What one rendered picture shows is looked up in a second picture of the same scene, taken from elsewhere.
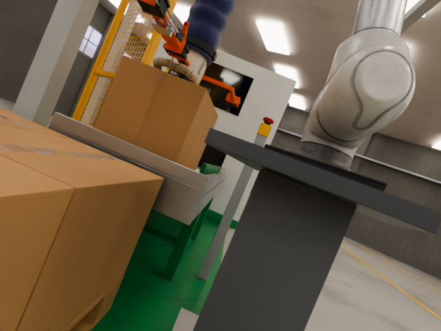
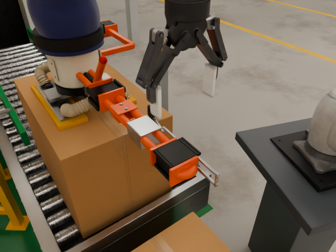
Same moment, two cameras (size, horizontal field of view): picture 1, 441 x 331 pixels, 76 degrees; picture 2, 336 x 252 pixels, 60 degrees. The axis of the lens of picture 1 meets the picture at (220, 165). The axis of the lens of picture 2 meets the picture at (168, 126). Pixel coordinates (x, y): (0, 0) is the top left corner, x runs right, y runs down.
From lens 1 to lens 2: 1.26 m
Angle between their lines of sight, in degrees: 52
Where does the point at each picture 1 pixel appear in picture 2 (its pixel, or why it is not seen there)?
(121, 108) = (98, 197)
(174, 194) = (191, 203)
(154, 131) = (142, 181)
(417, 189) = not seen: outside the picture
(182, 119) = not seen: hidden behind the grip
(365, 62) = not seen: outside the picture
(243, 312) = (310, 245)
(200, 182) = (206, 182)
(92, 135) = (105, 242)
